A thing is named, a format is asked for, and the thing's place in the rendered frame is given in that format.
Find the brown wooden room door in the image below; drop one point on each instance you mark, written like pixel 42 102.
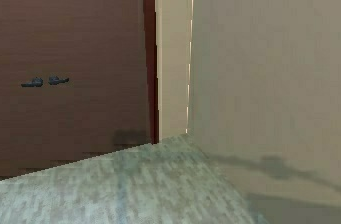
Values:
pixel 78 43

